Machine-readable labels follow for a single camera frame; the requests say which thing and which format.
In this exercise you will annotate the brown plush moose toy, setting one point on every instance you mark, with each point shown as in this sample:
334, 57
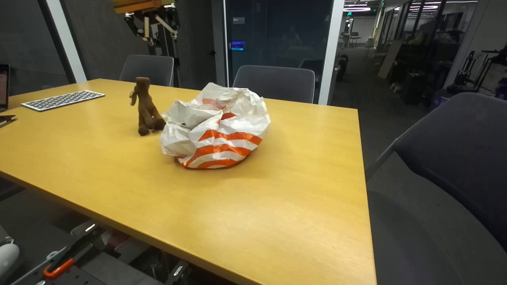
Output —
149, 117

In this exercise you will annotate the large grey chair foreground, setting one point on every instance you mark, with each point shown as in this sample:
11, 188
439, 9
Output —
437, 190

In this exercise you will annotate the orange white plastic bag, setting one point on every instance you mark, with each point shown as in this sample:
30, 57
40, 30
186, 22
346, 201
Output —
219, 128

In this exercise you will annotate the grey office chair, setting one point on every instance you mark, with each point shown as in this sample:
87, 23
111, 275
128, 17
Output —
159, 68
284, 82

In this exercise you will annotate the orange handled clamp tool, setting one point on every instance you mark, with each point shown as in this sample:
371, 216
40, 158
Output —
70, 256

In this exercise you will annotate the grey office chair left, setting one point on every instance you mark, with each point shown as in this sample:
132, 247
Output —
284, 82

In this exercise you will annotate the white keyboard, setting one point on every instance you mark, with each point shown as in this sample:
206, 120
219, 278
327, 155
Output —
62, 99

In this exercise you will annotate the grey office chair middle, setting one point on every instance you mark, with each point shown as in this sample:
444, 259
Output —
159, 68

